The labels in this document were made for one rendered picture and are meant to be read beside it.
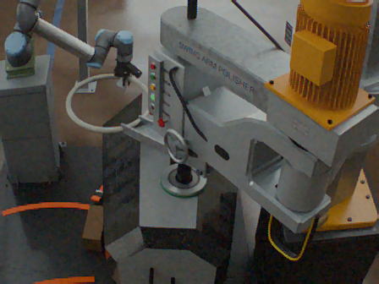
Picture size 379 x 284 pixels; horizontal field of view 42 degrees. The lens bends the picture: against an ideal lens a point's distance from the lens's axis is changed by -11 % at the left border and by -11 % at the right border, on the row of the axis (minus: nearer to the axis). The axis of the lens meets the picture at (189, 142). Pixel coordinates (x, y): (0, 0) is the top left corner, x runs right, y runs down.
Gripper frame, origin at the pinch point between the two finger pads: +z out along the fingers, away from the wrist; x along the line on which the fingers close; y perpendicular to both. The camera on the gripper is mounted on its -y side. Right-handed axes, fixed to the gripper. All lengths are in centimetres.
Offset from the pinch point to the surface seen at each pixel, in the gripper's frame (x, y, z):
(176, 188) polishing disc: 64, -56, -4
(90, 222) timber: 45, 5, 76
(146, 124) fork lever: 32.9, -27.2, -7.9
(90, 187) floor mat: 7, 27, 91
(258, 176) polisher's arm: 82, -94, -47
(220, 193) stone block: 46, -73, 10
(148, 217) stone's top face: 83, -51, -2
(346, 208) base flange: 35, -139, 4
